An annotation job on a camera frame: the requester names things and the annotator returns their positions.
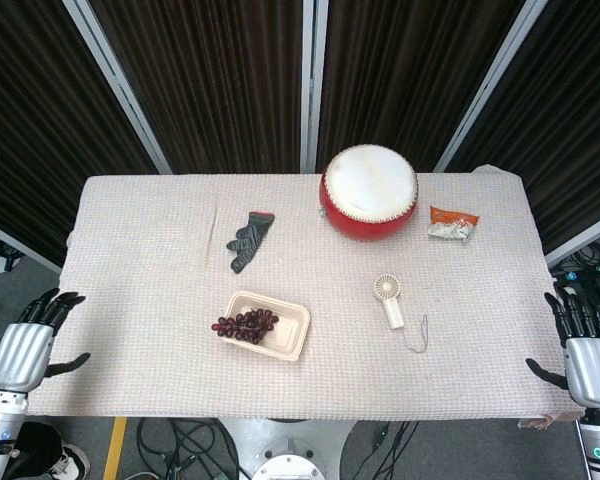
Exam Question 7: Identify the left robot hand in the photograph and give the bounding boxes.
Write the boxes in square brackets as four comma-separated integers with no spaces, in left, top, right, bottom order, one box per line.
[0,288,92,392]

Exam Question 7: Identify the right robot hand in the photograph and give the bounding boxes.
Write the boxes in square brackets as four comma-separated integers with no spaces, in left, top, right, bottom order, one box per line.
[525,291,600,409]

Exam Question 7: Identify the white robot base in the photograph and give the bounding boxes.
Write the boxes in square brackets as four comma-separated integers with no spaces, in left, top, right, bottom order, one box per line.
[218,417,356,480]

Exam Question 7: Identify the white handheld fan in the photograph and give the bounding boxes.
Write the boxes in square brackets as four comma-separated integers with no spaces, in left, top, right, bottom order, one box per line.
[373,273,429,356]

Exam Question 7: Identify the black and white sneaker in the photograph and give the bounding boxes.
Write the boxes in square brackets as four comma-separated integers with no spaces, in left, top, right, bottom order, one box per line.
[44,439,91,480]

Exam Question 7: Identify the orange and white snack packet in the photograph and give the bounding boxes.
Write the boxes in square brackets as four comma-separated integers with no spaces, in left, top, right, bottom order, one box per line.
[427,204,482,245]

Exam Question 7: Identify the dark red grape bunch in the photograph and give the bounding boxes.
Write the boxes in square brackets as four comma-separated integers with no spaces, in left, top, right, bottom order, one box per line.
[210,307,280,345]

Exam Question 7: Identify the black glove with red cuff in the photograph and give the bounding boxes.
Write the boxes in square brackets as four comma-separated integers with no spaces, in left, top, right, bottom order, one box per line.
[225,210,276,275]

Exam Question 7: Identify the beige plastic food tray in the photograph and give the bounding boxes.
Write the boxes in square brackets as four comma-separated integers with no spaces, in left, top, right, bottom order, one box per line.
[218,290,312,363]

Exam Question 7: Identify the red drum with white skin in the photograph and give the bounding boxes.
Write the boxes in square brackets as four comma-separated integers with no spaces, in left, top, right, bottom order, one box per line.
[317,144,420,243]

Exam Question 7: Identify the pinkish woven table cloth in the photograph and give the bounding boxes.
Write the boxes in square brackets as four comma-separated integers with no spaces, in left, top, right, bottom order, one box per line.
[28,167,584,431]

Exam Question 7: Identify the dark ribbed partition screen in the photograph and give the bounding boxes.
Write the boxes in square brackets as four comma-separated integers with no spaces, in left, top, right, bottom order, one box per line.
[0,0,600,269]

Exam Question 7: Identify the black floor cables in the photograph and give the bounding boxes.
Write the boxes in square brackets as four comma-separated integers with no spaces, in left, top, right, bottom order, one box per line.
[135,418,241,480]

